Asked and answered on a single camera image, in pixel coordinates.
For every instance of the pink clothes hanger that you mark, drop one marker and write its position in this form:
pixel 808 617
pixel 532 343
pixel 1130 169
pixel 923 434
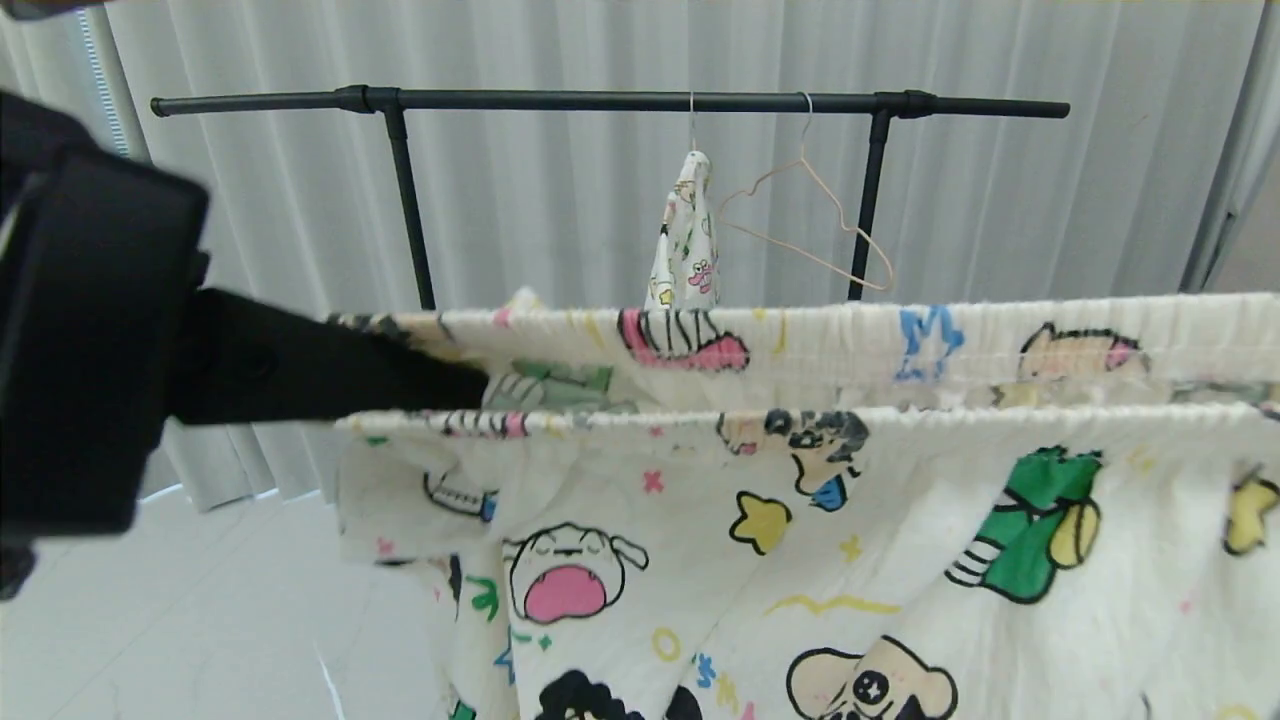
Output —
pixel 835 215
pixel 691 120

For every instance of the cream printed shirt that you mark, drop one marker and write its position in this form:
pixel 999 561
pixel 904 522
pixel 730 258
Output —
pixel 685 250

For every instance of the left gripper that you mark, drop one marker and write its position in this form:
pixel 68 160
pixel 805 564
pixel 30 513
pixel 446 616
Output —
pixel 90 350

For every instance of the cream printed garment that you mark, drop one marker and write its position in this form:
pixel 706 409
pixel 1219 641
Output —
pixel 900 560

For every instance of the black clothes rack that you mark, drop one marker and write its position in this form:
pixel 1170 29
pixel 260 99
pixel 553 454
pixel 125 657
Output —
pixel 600 100

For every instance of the white curtain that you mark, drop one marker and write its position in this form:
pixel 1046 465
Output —
pixel 550 200

